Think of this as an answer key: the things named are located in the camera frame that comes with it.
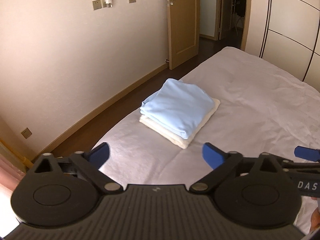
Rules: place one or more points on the cream folded garment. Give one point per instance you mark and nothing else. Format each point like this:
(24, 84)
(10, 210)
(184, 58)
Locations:
(180, 124)

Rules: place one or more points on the low wall socket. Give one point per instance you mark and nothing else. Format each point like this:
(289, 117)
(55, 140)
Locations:
(26, 133)

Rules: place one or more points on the white wardrobe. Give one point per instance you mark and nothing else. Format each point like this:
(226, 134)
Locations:
(285, 33)

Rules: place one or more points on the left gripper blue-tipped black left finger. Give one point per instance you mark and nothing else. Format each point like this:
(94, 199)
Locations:
(87, 166)

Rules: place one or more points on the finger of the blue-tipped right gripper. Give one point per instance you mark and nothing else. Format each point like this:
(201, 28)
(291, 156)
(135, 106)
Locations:
(307, 153)

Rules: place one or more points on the person's hand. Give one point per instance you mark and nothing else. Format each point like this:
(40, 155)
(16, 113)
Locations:
(315, 220)

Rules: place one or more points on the white bed sheet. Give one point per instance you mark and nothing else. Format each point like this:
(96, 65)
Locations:
(262, 109)

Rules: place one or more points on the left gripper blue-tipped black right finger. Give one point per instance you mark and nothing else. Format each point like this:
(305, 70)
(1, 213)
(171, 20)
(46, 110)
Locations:
(223, 164)

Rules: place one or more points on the wooden door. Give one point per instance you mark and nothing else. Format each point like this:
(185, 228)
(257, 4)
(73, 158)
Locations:
(183, 30)

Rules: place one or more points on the light blue sweatshirt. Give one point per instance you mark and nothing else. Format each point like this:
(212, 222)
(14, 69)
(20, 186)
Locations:
(172, 93)

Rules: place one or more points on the white plug-in device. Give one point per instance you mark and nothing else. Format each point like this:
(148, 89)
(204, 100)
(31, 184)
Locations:
(107, 3)

